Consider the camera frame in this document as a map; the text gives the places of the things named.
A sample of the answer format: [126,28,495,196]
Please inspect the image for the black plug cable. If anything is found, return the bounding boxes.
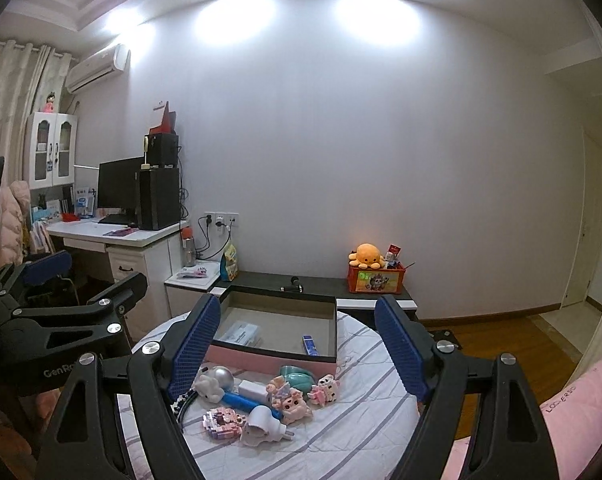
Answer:
[197,215,217,261]

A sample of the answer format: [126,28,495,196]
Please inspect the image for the black white cable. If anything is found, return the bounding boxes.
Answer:
[173,390,202,431]

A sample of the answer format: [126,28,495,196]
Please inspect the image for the red folder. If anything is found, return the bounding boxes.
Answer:
[148,101,178,135]

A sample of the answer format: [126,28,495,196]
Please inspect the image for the blue highlighter pen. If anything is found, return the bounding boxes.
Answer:
[222,391,282,423]

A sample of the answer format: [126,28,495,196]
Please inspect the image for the blue yellow snack bag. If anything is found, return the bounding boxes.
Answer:
[220,242,239,282]

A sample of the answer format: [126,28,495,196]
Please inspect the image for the black box on tower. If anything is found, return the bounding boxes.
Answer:
[146,132,179,168]

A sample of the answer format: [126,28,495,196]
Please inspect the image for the black topped low cabinet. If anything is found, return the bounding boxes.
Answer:
[213,270,418,321]

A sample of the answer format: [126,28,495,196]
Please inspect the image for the pink white block toy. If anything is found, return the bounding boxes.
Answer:
[308,374,342,405]

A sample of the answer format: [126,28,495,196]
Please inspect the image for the teal clear container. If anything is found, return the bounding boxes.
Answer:
[280,365,316,392]

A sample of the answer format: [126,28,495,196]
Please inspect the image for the red storage box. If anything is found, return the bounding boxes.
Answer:
[347,262,406,294]

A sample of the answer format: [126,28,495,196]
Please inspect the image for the white door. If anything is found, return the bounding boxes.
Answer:
[561,130,602,308]

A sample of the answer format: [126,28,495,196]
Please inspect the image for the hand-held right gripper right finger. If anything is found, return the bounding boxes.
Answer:
[374,295,564,480]

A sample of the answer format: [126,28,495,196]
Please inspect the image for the small doll figurine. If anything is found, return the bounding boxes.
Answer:
[266,377,293,403]

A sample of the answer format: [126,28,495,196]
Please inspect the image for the white tissue packet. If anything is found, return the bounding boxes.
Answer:
[220,321,262,347]

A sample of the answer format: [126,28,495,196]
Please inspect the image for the cream curtain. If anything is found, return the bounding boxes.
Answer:
[0,37,72,196]

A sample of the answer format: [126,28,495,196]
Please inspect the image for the white air conditioner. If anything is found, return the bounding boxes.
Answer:
[65,44,131,95]

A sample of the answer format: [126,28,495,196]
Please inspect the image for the pink doll figure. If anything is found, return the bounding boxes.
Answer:
[273,389,314,423]

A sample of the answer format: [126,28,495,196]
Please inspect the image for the pink pillow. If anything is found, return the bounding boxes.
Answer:
[443,358,602,480]

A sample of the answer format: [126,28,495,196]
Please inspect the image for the orange octopus plush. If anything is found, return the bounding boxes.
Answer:
[348,243,387,269]

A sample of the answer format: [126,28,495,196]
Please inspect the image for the white side cabinet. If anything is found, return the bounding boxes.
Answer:
[163,260,227,321]

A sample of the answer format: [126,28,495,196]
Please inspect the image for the white glass door cabinet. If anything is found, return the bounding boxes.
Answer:
[24,111,78,191]

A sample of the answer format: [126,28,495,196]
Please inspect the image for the white desk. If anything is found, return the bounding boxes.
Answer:
[46,219,191,331]

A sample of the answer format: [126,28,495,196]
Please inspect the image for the black computer monitor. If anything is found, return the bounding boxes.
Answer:
[97,156,147,211]

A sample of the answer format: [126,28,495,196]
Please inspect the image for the black computer tower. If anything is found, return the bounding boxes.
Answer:
[138,166,182,231]

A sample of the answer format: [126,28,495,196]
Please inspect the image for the pink box with black rim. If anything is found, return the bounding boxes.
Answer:
[201,284,338,378]

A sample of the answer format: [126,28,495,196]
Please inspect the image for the white plug adaptor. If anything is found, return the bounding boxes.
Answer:
[240,405,294,447]

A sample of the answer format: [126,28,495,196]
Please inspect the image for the pink puffer jacket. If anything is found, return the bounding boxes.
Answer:
[0,180,32,266]

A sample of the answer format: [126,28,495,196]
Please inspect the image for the white charger block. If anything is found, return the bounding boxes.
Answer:
[238,379,272,403]

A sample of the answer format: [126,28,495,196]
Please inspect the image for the leaning paper stack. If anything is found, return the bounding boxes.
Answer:
[28,210,54,256]

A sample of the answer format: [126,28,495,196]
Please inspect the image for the silver round toy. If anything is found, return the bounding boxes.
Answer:
[191,365,238,405]

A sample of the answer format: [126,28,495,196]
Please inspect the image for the black floor scale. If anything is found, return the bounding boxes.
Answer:
[427,329,463,350]

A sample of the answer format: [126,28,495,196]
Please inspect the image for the clear bottle orange lid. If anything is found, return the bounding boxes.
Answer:
[181,227,198,267]

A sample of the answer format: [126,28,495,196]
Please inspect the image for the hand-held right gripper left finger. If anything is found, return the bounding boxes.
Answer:
[34,292,222,480]

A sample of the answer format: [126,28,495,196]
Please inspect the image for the blue white box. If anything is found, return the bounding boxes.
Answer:
[74,185,98,218]

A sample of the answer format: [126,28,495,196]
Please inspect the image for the pink pixel block toy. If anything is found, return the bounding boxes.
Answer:
[202,406,247,442]

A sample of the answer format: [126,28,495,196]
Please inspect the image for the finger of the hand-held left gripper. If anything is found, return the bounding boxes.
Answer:
[0,272,149,366]
[0,250,74,311]

